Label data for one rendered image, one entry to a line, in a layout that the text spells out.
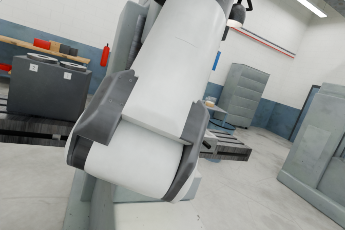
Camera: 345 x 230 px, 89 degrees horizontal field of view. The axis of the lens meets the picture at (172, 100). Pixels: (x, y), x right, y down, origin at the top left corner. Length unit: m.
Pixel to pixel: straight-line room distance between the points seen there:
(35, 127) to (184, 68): 0.62
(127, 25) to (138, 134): 1.00
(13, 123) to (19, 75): 0.16
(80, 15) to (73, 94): 4.36
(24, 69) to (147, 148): 0.63
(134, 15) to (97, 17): 3.87
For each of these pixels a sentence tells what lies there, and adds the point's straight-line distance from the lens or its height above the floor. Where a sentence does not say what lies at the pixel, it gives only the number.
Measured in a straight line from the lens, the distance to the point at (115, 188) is 0.69.
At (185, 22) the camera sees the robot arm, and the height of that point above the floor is 1.31.
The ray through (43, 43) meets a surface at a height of 0.98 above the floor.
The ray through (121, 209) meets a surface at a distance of 0.72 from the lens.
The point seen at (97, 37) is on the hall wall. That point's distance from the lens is 4.97.
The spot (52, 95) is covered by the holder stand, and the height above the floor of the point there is 1.05.
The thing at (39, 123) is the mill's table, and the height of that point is 0.96.
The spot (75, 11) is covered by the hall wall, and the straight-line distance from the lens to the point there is 5.05.
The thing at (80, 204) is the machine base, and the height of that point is 0.20.
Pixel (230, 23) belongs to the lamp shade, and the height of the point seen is 1.47.
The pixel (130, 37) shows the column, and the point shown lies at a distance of 1.15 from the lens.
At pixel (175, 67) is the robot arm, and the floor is 1.26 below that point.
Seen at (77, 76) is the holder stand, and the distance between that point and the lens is 0.71.
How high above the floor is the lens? 1.26
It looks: 10 degrees down
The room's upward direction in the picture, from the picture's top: 17 degrees clockwise
